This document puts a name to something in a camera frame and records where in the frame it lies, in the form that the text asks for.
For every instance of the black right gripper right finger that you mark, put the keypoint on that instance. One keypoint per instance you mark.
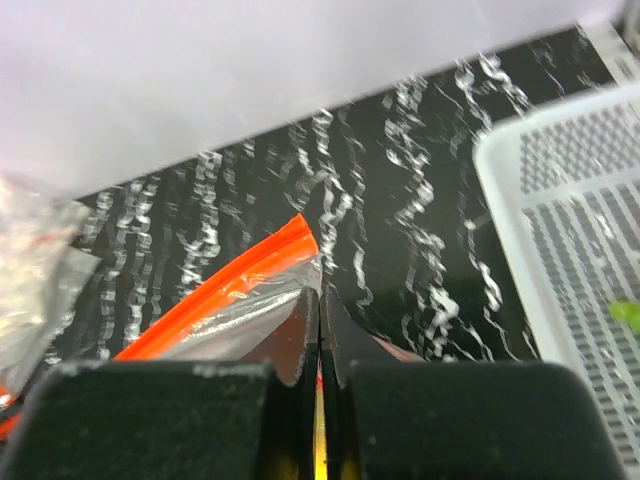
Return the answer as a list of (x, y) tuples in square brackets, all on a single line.
[(391, 416)]

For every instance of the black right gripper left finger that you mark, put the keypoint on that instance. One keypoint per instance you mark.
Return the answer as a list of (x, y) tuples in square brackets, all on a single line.
[(251, 418)]

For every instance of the clear orange-zip bag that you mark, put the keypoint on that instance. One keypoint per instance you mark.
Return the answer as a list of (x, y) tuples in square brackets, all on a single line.
[(243, 300)]

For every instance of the pile of spare bags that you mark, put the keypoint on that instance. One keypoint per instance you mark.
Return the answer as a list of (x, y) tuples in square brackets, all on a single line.
[(41, 277)]

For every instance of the green grapes bunch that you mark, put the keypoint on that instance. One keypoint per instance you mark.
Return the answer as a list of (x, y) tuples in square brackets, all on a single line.
[(626, 312)]

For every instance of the white plastic basket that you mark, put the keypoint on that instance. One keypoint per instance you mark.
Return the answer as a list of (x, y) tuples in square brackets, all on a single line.
[(562, 188)]

